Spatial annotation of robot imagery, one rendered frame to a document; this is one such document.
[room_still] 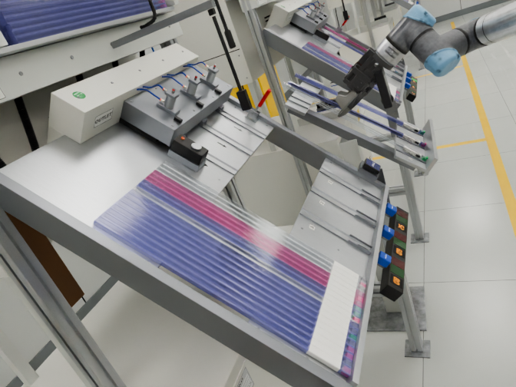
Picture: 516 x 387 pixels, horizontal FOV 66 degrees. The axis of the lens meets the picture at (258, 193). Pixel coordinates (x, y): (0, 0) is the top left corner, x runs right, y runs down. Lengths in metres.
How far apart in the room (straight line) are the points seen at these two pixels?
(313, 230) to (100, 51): 0.64
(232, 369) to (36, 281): 0.46
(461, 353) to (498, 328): 0.18
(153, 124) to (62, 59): 0.22
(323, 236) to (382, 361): 0.87
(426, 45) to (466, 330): 1.08
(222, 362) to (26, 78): 0.73
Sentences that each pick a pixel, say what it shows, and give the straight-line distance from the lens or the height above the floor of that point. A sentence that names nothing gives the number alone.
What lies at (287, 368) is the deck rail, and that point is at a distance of 0.72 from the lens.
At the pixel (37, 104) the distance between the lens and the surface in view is 1.08.
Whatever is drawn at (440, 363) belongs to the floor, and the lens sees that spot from 1.68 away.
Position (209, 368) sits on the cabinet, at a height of 0.62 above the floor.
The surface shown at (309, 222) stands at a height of 0.83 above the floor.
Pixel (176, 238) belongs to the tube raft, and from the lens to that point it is 0.75.
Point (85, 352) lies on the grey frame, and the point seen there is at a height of 0.82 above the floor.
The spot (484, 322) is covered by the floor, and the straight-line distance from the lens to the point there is 1.80.
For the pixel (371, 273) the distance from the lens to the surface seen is 0.91.
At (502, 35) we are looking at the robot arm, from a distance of 1.19.
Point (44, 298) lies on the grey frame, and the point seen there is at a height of 0.97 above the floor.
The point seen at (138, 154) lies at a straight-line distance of 0.92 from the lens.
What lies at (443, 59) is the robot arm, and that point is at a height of 1.04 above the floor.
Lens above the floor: 1.30
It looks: 23 degrees down
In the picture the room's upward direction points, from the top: 21 degrees counter-clockwise
